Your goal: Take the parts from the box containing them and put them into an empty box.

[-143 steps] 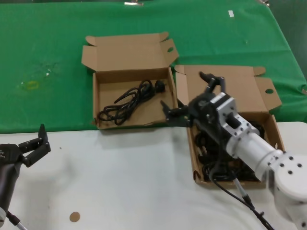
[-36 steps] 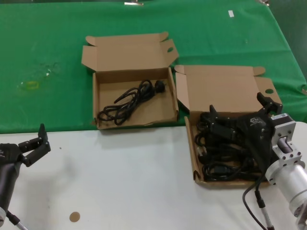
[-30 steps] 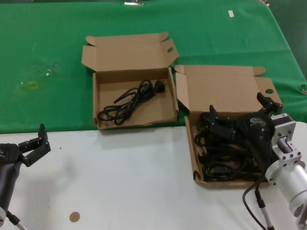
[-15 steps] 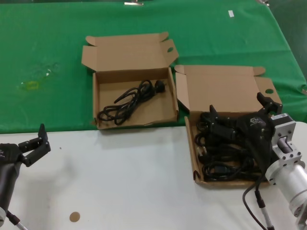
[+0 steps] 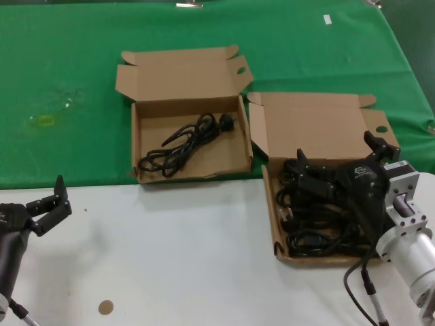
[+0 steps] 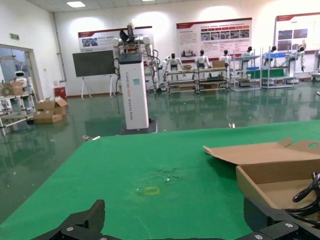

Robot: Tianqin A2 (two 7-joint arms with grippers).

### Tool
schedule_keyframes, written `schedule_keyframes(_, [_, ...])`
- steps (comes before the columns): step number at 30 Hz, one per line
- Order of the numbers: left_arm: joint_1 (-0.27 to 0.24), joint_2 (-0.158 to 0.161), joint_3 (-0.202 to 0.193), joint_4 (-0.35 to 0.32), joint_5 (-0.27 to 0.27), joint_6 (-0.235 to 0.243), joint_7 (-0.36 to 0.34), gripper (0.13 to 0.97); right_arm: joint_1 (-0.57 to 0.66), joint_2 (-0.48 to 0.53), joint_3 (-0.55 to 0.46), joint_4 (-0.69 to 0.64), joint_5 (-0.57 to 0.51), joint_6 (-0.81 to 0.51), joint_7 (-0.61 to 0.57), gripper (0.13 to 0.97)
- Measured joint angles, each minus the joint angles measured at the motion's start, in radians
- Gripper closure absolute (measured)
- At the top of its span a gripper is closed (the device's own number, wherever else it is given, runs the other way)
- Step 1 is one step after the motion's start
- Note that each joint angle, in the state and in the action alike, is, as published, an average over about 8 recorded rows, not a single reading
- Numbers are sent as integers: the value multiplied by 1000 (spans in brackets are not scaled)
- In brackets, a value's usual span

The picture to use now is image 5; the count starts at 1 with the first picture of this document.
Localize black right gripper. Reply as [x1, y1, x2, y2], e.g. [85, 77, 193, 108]
[296, 130, 400, 245]

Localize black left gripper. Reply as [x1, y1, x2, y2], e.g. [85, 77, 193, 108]
[0, 175, 73, 238]

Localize black power cord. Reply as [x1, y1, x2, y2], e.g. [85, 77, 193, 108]
[285, 228, 373, 258]
[277, 203, 361, 232]
[137, 113, 236, 178]
[277, 158, 307, 208]

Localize open brown cardboard box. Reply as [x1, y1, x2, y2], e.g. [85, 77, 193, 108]
[247, 90, 400, 268]
[114, 44, 254, 184]

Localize green table cloth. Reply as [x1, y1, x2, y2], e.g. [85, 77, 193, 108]
[0, 2, 435, 189]

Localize left arm cable silver connector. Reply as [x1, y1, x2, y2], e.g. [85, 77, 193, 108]
[8, 297, 39, 326]

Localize arm cable silver connector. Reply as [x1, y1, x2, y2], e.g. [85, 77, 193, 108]
[360, 267, 389, 326]
[8, 297, 39, 326]

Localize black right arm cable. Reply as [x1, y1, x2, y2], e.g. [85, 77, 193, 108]
[343, 253, 378, 326]

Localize right arm cable silver connector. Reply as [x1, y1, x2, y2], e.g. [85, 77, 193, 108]
[360, 267, 389, 326]

